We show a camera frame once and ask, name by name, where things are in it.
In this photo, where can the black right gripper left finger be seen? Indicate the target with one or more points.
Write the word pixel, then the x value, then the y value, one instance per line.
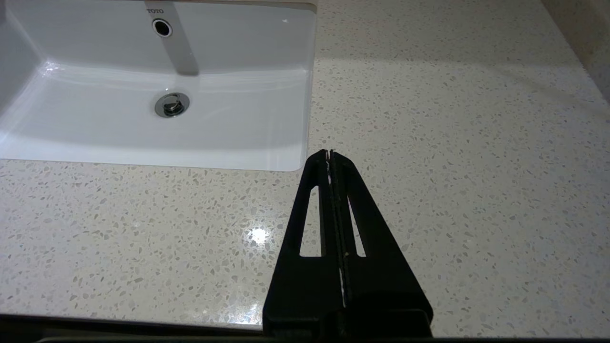
pixel 295 286

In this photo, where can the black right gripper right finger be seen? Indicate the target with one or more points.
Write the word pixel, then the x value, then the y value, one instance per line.
pixel 381 286

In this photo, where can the chrome sink drain stopper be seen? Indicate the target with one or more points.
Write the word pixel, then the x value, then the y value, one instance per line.
pixel 171 105

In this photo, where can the white rectangular sink basin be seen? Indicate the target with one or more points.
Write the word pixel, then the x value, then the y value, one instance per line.
pixel 119 95

